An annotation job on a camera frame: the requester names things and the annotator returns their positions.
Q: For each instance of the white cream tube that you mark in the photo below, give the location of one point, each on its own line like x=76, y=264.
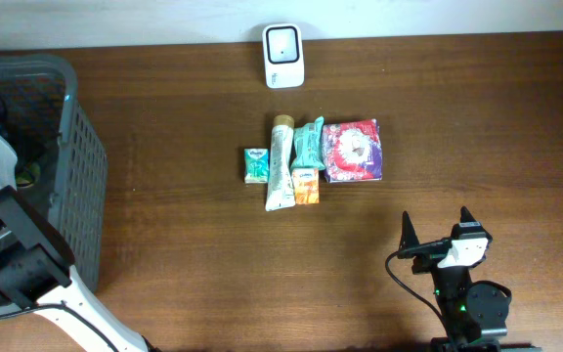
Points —
x=280, y=191

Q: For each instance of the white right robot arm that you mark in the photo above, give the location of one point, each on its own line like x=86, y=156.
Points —
x=473, y=314

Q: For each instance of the grey plastic basket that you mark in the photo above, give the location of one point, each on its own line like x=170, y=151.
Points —
x=41, y=118

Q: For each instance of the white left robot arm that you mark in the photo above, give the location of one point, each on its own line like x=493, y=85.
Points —
x=38, y=274

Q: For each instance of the red purple tissue pack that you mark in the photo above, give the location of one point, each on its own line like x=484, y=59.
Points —
x=352, y=152

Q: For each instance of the mint green wipes packet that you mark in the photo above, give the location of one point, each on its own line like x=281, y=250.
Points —
x=307, y=143

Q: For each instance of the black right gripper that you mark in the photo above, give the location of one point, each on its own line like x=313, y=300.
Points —
x=431, y=247

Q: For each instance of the orange tissue pocket pack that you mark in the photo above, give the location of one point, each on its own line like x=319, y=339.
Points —
x=306, y=183

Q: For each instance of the green lid jar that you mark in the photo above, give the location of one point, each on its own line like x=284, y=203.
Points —
x=28, y=175

